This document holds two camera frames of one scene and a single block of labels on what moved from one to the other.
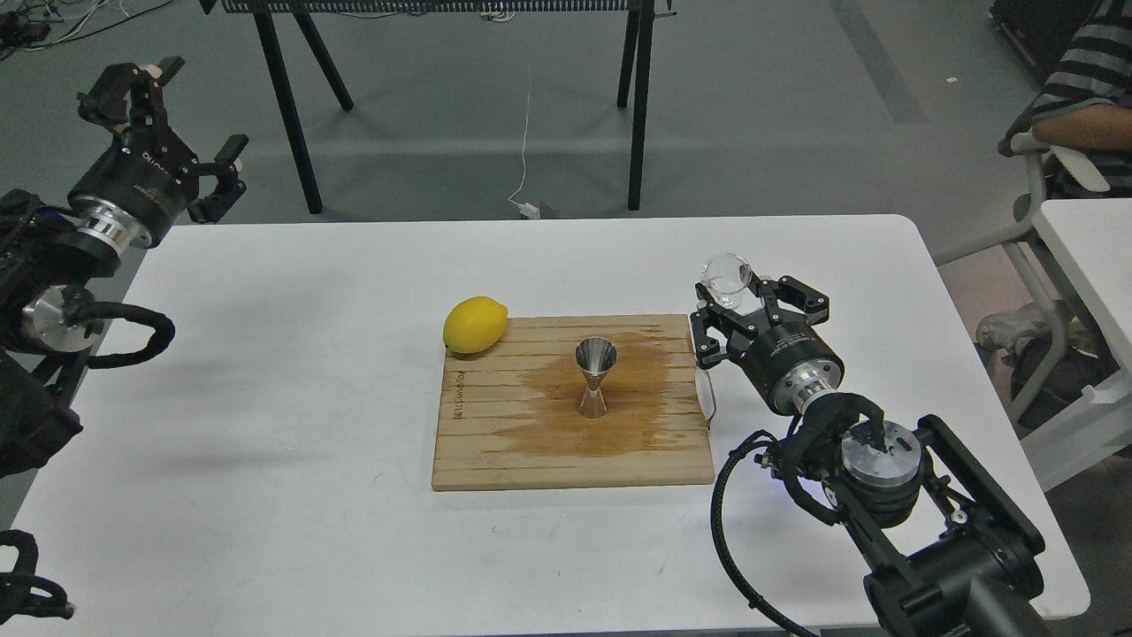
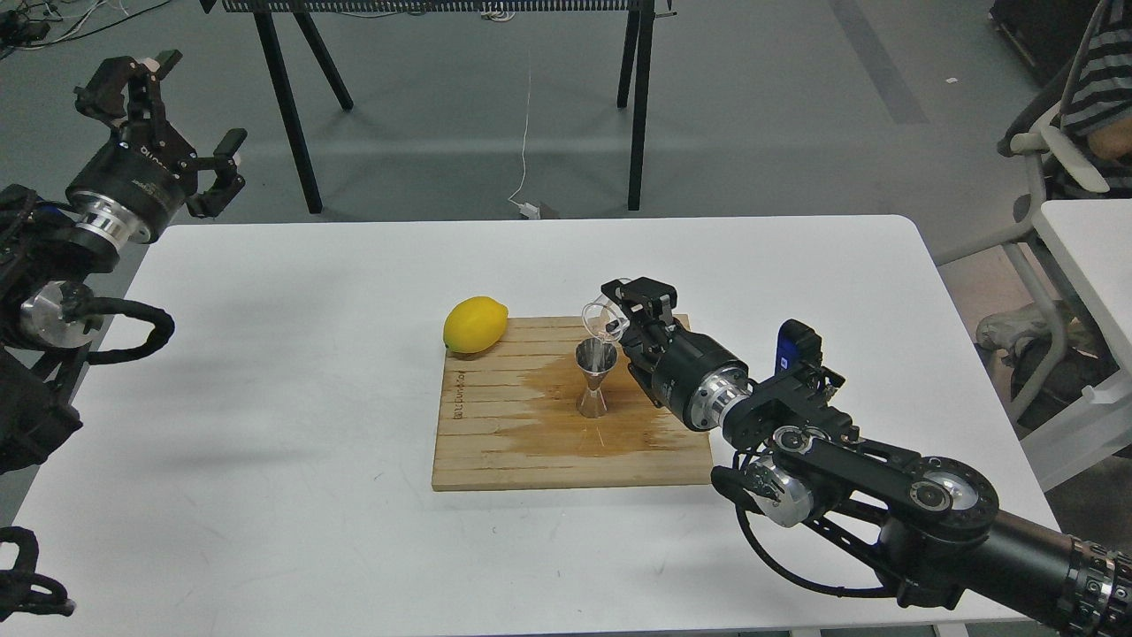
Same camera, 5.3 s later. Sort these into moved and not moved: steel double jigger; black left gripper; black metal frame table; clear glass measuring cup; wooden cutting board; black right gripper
Moved: clear glass measuring cup; black right gripper
Not moved: wooden cutting board; steel double jigger; black metal frame table; black left gripper
